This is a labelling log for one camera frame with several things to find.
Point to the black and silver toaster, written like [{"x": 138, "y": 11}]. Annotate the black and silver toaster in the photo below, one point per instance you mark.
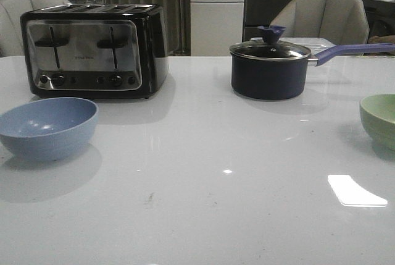
[{"x": 95, "y": 51}]

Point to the beige chair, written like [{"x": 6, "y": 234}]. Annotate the beige chair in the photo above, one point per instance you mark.
[
  {"x": 338, "y": 21},
  {"x": 11, "y": 11}
]

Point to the glass pot lid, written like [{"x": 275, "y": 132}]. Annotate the glass pot lid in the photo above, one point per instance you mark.
[{"x": 269, "y": 34}]

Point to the beige chair right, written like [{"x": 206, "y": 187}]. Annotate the beige chair right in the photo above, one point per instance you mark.
[{"x": 338, "y": 21}]

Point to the blue bowl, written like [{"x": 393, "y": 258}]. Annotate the blue bowl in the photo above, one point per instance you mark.
[{"x": 49, "y": 129}]

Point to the green bowl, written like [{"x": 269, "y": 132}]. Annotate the green bowl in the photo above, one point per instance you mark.
[{"x": 377, "y": 118}]

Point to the dark blue saucepan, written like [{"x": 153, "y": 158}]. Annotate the dark blue saucepan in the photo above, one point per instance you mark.
[{"x": 279, "y": 80}]

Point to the white refrigerator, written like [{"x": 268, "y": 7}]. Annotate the white refrigerator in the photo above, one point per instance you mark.
[{"x": 215, "y": 25}]

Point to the beige chair left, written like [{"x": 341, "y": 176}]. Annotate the beige chair left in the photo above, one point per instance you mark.
[{"x": 11, "y": 11}]

